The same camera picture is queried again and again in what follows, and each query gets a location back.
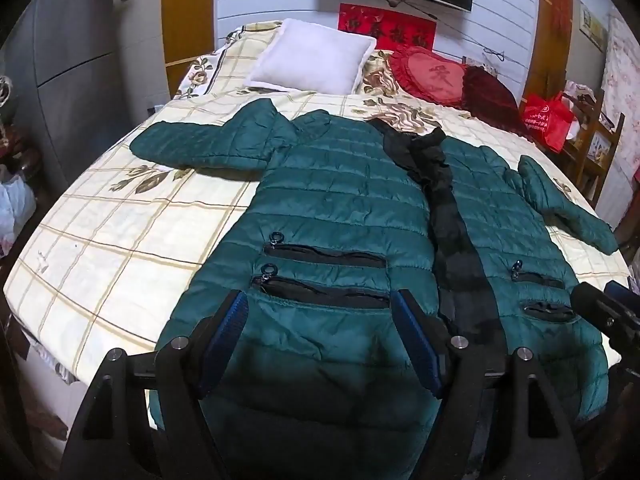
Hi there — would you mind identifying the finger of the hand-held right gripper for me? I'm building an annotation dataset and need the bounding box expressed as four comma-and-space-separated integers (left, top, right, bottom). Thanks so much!
603, 280, 640, 313
570, 283, 640, 358

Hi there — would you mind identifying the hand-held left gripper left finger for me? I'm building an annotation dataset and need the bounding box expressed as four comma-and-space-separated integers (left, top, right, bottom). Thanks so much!
59, 289, 251, 480

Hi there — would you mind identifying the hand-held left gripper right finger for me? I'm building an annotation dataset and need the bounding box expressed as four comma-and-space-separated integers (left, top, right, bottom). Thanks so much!
391, 289, 586, 480

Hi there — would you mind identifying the green puffer jacket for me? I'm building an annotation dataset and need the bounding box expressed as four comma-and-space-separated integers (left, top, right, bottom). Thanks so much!
130, 98, 620, 480

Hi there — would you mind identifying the bed with floral checked sheet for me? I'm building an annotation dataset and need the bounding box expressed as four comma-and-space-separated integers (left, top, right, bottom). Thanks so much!
2, 20, 633, 441

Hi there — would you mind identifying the wooden chair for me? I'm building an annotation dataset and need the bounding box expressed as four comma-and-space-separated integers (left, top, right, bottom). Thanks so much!
562, 80, 626, 201

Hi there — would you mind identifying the red plastic bag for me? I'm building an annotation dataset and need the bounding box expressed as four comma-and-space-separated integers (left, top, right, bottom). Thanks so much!
520, 91, 576, 155

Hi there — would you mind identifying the floral curtain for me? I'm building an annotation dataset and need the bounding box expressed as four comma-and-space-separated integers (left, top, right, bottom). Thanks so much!
597, 7, 640, 211

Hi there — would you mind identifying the dark red velvet pillow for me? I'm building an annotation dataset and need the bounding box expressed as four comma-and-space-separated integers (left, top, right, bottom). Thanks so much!
462, 66, 533, 136

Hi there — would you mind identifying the white plastic bag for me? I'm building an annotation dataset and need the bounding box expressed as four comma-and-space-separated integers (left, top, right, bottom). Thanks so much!
0, 170, 38, 246

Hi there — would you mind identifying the floral checked pillow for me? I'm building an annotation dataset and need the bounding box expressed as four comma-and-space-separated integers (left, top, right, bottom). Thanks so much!
172, 21, 286, 101

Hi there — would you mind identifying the red heart pillow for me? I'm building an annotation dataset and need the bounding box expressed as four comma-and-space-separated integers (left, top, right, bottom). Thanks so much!
387, 46, 471, 107

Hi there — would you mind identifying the white pillow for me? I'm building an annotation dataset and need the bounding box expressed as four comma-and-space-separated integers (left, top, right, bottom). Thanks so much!
244, 18, 377, 95

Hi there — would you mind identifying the grey refrigerator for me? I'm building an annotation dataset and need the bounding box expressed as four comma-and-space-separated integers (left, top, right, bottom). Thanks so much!
0, 0, 171, 196

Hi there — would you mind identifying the framed wall picture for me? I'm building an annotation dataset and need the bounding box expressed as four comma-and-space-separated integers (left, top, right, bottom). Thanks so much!
580, 2, 608, 51

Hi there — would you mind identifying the black wall cable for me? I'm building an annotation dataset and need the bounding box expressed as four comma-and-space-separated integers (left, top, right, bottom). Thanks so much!
425, 7, 507, 63

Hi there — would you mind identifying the brown wooden wall panel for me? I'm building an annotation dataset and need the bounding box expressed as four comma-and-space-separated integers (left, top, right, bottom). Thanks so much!
522, 0, 573, 101
161, 0, 217, 96

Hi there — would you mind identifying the red wall banner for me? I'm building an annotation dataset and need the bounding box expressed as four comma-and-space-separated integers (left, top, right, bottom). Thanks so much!
338, 3, 437, 51

